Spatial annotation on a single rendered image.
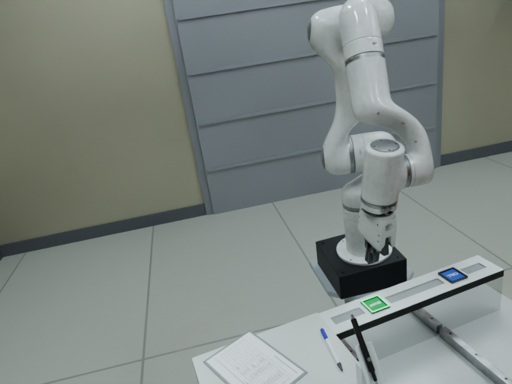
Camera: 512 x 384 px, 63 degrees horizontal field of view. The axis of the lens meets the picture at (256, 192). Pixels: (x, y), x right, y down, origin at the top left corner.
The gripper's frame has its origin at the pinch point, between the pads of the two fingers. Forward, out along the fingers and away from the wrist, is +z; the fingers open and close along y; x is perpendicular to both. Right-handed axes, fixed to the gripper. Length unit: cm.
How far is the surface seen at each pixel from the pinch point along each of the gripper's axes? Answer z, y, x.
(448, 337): 24.6, -14.3, -17.0
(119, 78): 35, 311, 41
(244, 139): 101, 276, -56
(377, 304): 14.6, -3.9, -0.5
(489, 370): 21.7, -27.5, -17.0
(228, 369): 13.5, -7.1, 42.6
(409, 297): 14.7, -5.3, -9.7
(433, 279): 15.4, -2.0, -20.7
